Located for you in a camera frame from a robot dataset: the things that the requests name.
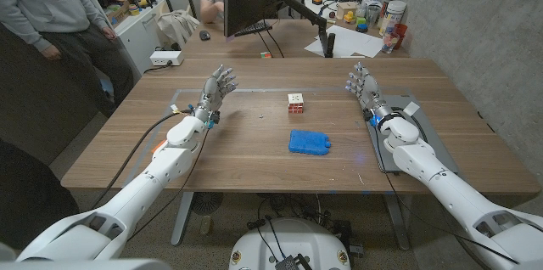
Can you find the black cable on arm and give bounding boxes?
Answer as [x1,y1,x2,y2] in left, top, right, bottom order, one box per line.
[89,108,194,211]
[369,112,520,265]

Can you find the white robot torso base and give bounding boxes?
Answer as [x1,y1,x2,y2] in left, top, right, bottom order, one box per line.
[228,217,352,270]

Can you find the black floor fan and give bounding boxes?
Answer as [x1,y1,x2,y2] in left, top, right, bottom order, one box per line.
[190,192,225,217]

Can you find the white paper sheets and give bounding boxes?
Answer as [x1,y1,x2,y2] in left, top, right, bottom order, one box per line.
[304,24,384,59]

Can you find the small wooden box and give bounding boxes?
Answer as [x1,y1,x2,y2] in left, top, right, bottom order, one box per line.
[335,1,358,20]

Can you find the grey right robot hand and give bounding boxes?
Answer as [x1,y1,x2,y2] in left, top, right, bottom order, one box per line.
[344,61,395,123]

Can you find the grey laptop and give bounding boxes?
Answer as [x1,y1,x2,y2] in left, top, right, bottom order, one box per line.
[364,93,460,174]

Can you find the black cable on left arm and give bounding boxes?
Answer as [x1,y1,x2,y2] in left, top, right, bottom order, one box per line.
[89,108,194,211]

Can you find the person in grey hoodie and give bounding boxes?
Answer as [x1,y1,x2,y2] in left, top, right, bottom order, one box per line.
[0,0,135,118]

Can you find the dark tall bottle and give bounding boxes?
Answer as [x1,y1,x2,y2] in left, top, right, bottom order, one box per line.
[378,0,398,20]

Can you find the red plastic cup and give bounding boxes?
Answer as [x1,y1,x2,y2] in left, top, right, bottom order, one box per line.
[392,23,408,50]

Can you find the white shelf cabinet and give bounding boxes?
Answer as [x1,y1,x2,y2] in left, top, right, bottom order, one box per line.
[76,0,171,76]

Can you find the white power strip box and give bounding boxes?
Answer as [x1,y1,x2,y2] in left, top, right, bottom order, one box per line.
[149,50,185,67]

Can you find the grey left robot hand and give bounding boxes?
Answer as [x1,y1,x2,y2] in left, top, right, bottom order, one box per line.
[194,64,239,123]

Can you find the black keyboard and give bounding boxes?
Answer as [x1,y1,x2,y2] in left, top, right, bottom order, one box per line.
[233,20,273,37]

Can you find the beige bag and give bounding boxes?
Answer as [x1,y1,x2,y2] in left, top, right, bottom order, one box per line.
[155,5,200,48]

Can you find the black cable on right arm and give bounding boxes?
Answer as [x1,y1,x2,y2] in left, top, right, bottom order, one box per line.
[369,112,520,265]

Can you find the blue ice pack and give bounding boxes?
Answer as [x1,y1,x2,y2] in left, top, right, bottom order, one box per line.
[288,129,332,156]

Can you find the Rubik's cube white top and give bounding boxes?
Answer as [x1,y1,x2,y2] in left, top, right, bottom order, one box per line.
[287,93,305,115]

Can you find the clear plastic bottle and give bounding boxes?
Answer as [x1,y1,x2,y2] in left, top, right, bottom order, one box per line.
[381,31,400,54]

